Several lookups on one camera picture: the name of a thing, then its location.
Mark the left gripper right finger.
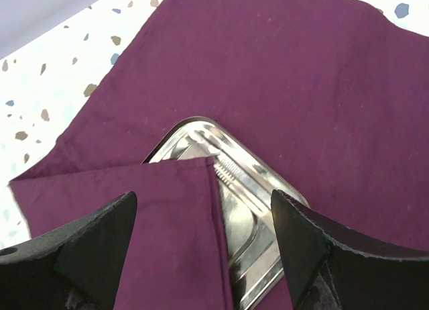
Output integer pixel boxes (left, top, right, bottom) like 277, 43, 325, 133
271, 190, 428, 309

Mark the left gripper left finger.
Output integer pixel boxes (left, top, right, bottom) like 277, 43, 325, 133
1, 192, 137, 309

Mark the steel instrument tray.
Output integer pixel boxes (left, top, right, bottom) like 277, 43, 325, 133
145, 117, 308, 309

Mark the purple cloth wrap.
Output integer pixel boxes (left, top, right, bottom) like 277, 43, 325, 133
10, 0, 428, 309

